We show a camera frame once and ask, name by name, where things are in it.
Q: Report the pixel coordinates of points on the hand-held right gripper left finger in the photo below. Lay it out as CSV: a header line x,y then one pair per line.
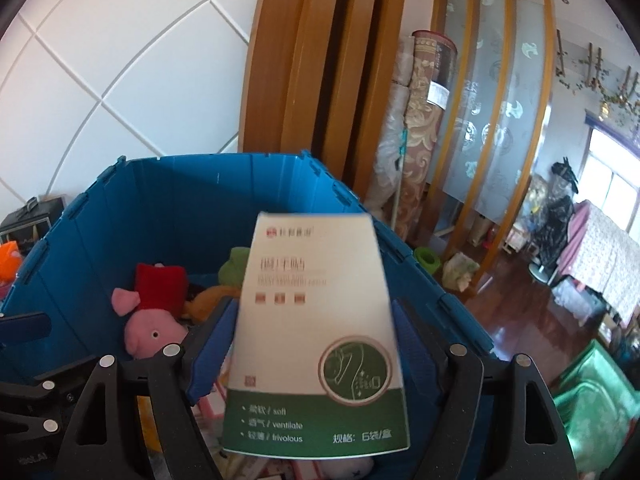
x,y
215,355

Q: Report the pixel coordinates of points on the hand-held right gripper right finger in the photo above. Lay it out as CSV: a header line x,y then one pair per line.
x,y
417,355

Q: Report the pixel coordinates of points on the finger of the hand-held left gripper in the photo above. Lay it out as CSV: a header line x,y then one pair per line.
x,y
50,400
22,325

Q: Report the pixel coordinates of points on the white and green box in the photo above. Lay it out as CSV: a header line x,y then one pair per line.
x,y
310,335

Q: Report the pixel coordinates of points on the blue plastic crate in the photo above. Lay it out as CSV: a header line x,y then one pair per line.
x,y
175,210

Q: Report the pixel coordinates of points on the orange brown plush toy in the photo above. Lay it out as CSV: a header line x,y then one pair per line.
x,y
207,305

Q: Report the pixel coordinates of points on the pink white pack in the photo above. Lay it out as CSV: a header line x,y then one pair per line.
x,y
212,415

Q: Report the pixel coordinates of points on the pink pig plush red dress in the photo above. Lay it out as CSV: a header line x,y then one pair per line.
x,y
150,330

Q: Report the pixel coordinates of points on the green frog plush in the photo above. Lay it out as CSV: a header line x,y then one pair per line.
x,y
232,267

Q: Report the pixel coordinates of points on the light patterned bag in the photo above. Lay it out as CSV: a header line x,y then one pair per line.
x,y
457,270

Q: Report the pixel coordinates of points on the green foam roll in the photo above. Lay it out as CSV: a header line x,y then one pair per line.
x,y
426,259

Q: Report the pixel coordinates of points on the white plush with star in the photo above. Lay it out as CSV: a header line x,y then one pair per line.
x,y
345,467

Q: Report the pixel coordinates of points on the black hanging clothing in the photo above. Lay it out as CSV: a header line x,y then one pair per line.
x,y
557,215

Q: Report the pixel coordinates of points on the floral cloth on rack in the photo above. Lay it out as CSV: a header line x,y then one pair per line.
x,y
605,250

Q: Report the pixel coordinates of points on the beige rolled carpet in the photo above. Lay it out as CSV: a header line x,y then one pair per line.
x,y
395,125

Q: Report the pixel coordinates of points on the dark red rolled carpet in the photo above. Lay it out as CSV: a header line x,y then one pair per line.
x,y
430,110

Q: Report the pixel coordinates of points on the frosted glass partition wooden slats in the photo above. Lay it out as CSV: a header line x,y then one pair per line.
x,y
490,110

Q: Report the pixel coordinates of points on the window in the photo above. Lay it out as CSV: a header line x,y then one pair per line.
x,y
615,160

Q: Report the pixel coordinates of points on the wooden arch frame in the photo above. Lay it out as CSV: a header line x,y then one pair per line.
x,y
300,60

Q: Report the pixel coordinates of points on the wall vine decoration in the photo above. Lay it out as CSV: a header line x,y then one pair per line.
x,y
600,75

